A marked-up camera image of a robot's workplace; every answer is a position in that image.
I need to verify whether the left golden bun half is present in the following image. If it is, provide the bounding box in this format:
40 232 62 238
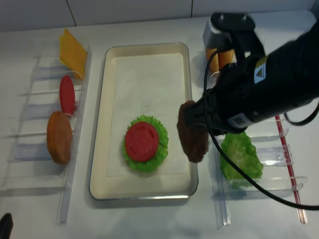
206 48 219 73

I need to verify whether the lettuce leaf on tray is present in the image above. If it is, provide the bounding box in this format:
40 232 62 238
122 115 168 173

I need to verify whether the cream metal tray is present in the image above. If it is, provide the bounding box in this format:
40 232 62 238
89 43 198 200

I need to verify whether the white paper liner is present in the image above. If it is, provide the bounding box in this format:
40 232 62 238
106 54 189 176

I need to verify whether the tomato slice on tray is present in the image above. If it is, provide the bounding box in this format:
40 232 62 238
125 121 159 162

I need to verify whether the brown meat patty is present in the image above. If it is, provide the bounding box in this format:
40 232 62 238
176 100 209 163

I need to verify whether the clear acrylic left rack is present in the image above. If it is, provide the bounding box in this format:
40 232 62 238
0 43 92 224

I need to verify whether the golden bun half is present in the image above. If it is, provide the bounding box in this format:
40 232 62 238
206 48 219 73
218 49 234 71

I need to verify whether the red tomato slice in rack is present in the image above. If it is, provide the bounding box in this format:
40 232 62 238
59 75 75 116

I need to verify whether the right golden bun half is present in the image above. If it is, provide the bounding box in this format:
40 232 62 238
218 49 234 71

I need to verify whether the clear acrylic rack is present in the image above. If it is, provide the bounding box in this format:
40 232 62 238
207 116 308 229
0 43 92 224

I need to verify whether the yellow cheese slice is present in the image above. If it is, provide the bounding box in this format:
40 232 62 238
59 29 87 80

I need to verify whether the black object at corner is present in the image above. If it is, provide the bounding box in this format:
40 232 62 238
0 213 13 239

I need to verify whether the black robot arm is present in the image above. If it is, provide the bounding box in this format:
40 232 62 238
183 24 319 134

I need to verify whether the clear acrylic right rack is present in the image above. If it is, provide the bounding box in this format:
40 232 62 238
207 116 308 229

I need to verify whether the brown bun in left rack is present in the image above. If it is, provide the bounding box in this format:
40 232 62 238
46 111 72 165

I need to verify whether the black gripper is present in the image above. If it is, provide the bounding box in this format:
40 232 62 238
187 62 250 136

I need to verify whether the lettuce leaf in rack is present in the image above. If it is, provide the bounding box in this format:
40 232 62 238
221 132 263 179

